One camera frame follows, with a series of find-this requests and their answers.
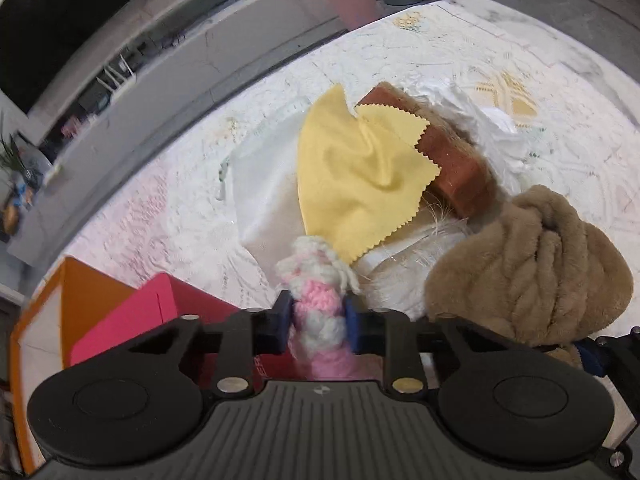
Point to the beige plush knot cushion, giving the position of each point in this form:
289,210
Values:
525,270

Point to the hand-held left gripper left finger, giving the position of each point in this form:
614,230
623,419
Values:
282,322

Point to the pink white crochet toy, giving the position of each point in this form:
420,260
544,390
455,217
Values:
317,300

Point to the grey white television console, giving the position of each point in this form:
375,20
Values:
210,55

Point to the snack packets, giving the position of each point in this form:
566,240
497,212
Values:
12,212

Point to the black television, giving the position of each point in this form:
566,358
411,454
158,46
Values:
75,20

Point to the small pink box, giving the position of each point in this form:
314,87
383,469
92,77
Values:
71,126

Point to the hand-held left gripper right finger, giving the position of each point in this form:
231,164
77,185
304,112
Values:
351,325

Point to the clear plastic bag green strip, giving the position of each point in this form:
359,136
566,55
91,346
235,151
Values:
223,170

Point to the orange cardboard box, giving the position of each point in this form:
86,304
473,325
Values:
85,295

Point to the red cardboard box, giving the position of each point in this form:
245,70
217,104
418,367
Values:
150,315

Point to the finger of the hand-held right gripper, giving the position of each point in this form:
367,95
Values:
589,357

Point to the pink stool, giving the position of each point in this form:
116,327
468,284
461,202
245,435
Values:
352,2

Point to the brown rust fuzzy fabric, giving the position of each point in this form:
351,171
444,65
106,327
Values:
460,175

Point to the white gauze cloth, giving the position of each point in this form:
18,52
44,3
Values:
265,200

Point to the yellow zigzag-edged cloth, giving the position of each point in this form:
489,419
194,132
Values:
350,170

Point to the white fluffy fabric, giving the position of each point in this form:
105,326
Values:
485,120

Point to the green plant in vase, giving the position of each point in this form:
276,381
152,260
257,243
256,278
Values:
17,160

